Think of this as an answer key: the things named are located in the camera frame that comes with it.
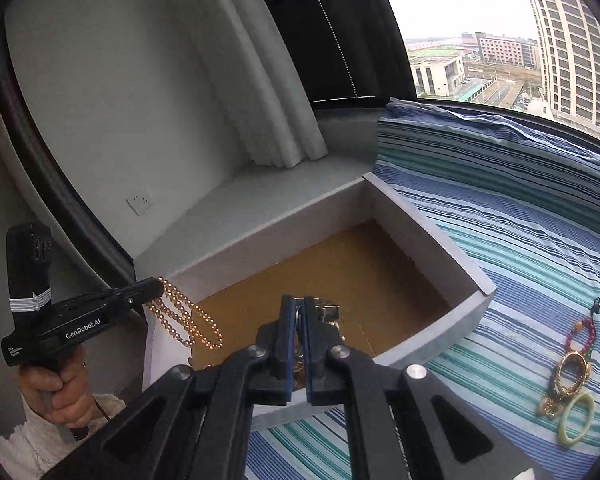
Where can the white curtain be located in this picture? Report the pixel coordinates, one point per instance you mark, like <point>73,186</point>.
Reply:
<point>254,76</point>

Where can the gold earrings cluster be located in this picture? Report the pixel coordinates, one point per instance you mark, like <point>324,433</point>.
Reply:
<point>550,406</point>

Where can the white fleece left sleeve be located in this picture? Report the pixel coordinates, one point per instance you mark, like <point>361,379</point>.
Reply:
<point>36,445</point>

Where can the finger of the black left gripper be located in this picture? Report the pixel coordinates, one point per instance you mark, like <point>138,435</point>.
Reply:
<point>132,297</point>

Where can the gold patterned bangle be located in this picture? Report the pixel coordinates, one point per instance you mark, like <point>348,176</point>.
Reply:
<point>570,374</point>

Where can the white drawer box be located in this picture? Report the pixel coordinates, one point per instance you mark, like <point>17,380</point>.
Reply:
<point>406,292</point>

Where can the left hand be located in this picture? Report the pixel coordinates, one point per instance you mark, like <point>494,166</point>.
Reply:
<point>63,398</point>

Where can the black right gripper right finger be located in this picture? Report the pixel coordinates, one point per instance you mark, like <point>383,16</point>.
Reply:
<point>403,423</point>

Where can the white wall socket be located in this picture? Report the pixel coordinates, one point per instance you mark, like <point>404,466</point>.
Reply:
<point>140,201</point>

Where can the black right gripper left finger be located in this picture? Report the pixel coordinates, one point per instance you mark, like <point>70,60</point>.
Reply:
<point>192,424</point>

